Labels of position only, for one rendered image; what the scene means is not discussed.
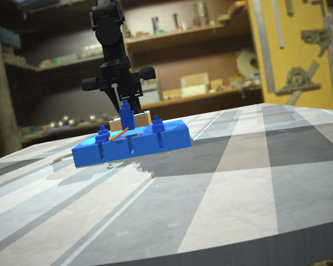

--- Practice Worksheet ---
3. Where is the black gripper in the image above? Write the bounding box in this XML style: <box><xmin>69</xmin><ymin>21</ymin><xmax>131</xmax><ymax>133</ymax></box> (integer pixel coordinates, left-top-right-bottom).
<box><xmin>82</xmin><ymin>50</ymin><xmax>156</xmax><ymax>113</ymax></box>

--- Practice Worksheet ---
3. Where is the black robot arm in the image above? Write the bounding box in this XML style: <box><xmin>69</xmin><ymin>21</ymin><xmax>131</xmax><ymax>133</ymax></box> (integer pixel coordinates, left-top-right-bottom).
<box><xmin>90</xmin><ymin>0</ymin><xmax>144</xmax><ymax>115</ymax></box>

